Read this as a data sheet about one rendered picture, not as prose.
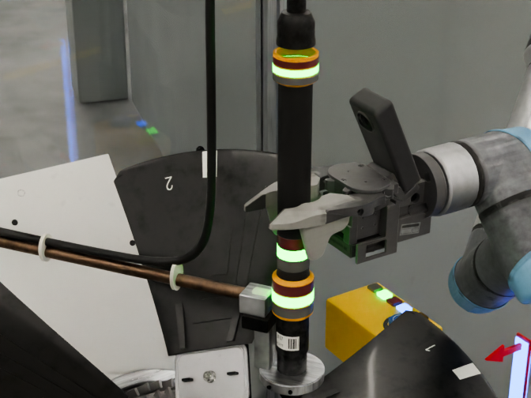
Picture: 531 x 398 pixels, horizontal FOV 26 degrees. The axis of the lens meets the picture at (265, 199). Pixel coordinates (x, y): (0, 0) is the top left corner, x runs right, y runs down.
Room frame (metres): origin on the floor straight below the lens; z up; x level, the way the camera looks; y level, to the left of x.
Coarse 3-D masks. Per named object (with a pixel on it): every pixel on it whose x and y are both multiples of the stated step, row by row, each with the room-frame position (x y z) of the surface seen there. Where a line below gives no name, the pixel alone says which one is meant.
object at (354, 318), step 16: (384, 288) 1.54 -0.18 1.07; (336, 304) 1.50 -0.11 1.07; (352, 304) 1.50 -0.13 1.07; (368, 304) 1.50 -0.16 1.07; (384, 304) 1.50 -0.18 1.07; (336, 320) 1.49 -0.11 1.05; (352, 320) 1.46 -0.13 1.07; (368, 320) 1.45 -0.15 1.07; (384, 320) 1.45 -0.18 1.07; (336, 336) 1.49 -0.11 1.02; (352, 336) 1.45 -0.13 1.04; (368, 336) 1.42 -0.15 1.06; (336, 352) 1.49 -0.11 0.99; (352, 352) 1.45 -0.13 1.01
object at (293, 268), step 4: (280, 260) 1.02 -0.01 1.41; (308, 260) 1.03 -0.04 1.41; (280, 264) 1.02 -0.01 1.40; (284, 264) 1.02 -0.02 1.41; (288, 264) 1.02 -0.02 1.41; (292, 264) 1.01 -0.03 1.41; (296, 264) 1.02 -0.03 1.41; (300, 264) 1.02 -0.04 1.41; (304, 264) 1.02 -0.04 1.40; (308, 264) 1.03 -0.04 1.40; (280, 268) 1.02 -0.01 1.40; (284, 268) 1.02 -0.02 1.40; (288, 268) 1.02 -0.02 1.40; (292, 268) 1.02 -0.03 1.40; (296, 268) 1.02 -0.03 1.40; (300, 268) 1.02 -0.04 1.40; (304, 268) 1.02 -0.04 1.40; (292, 272) 1.02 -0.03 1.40
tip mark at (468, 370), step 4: (468, 364) 1.16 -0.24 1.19; (472, 364) 1.16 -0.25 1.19; (460, 368) 1.15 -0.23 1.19; (464, 368) 1.15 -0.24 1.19; (468, 368) 1.15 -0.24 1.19; (472, 368) 1.15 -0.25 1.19; (476, 368) 1.16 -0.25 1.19; (456, 372) 1.14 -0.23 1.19; (460, 372) 1.15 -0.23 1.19; (464, 372) 1.15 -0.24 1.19; (468, 372) 1.15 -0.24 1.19; (472, 372) 1.15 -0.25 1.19; (476, 372) 1.15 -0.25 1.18; (460, 376) 1.14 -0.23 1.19; (464, 376) 1.14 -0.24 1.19; (468, 376) 1.14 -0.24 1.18
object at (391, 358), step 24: (408, 312) 1.24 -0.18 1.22; (384, 336) 1.20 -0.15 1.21; (408, 336) 1.20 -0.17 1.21; (432, 336) 1.20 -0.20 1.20; (360, 360) 1.16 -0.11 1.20; (384, 360) 1.16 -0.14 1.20; (408, 360) 1.16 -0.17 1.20; (432, 360) 1.16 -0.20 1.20; (456, 360) 1.16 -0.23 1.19; (336, 384) 1.11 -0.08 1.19; (360, 384) 1.11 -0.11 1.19; (384, 384) 1.11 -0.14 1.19; (408, 384) 1.11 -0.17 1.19; (432, 384) 1.12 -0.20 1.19; (456, 384) 1.13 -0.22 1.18; (480, 384) 1.13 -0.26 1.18
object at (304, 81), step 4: (276, 76) 1.02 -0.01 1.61; (316, 76) 1.02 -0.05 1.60; (276, 80) 1.02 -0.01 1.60; (280, 80) 1.02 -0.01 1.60; (284, 80) 1.01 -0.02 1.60; (288, 80) 1.01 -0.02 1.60; (292, 80) 1.01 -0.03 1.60; (296, 80) 1.01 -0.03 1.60; (300, 80) 1.01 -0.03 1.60; (304, 80) 1.01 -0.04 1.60; (308, 80) 1.01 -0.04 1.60; (312, 80) 1.02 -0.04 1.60; (316, 80) 1.02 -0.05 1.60; (288, 84) 1.01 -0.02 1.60; (292, 84) 1.01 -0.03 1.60; (296, 84) 1.01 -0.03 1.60; (300, 84) 1.01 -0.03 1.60; (304, 84) 1.01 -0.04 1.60
